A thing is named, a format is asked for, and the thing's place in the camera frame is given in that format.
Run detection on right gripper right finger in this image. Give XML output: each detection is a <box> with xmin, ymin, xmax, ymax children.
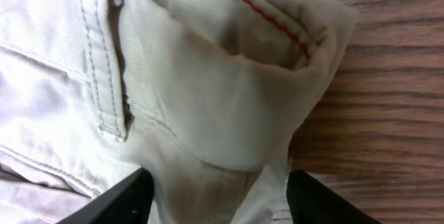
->
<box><xmin>286</xmin><ymin>170</ymin><xmax>381</xmax><ymax>224</ymax></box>

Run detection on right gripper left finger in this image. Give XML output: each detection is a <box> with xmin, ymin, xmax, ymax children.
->
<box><xmin>59</xmin><ymin>168</ymin><xmax>154</xmax><ymax>224</ymax></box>

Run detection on beige cotton shorts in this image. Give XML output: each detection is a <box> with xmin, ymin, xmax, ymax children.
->
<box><xmin>1</xmin><ymin>0</ymin><xmax>358</xmax><ymax>223</ymax></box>

